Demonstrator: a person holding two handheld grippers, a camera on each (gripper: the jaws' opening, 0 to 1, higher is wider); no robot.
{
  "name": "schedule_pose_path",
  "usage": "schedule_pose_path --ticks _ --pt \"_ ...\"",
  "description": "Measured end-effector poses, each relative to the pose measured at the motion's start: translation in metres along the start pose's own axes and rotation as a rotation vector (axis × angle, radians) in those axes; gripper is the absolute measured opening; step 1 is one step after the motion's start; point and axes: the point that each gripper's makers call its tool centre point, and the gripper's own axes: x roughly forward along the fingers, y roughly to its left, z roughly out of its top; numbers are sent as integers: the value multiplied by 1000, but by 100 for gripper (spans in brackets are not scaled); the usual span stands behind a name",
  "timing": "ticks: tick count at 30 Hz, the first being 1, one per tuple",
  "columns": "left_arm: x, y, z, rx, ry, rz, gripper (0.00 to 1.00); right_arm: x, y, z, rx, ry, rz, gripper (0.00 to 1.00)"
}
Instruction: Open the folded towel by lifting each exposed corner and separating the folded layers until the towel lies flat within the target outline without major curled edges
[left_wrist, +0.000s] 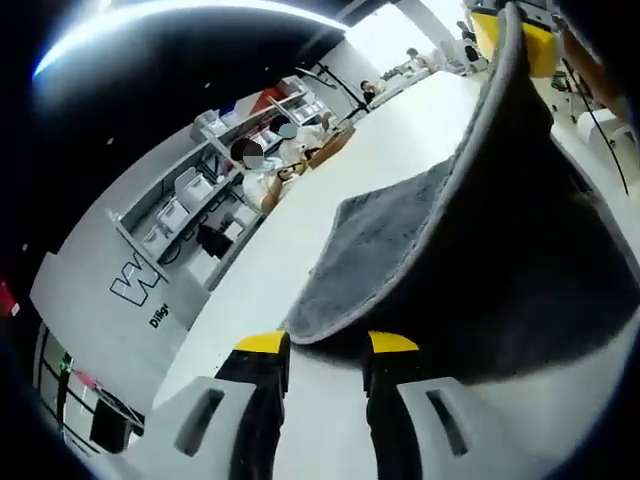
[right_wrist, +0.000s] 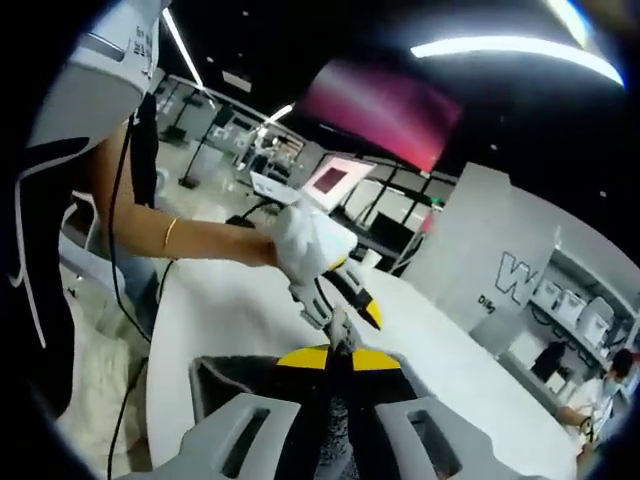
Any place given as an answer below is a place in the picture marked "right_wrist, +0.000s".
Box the grey towel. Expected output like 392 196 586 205
189 304 419 480

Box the white laptop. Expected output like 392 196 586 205
299 153 377 214

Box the black monitor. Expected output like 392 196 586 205
372 211 417 252

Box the white crumpled cloth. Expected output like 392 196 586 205
58 279 152 472

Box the black floor stand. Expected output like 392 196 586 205
178 133 212 191

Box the black hanging jacket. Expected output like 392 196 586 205
529 340 568 384

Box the white storage box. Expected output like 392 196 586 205
537 279 564 312
557 292 587 327
582 297 617 347

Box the grey metal shelf rack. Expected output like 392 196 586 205
529 224 640 364

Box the ceiling light strip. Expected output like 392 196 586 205
409 34 626 87

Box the person's black shirt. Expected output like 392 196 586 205
0 137 102 417

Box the white chest-worn device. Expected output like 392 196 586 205
27 0 162 150

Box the large red wall screen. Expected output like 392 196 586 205
294 58 464 174

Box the black cable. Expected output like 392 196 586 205
106 112 177 480

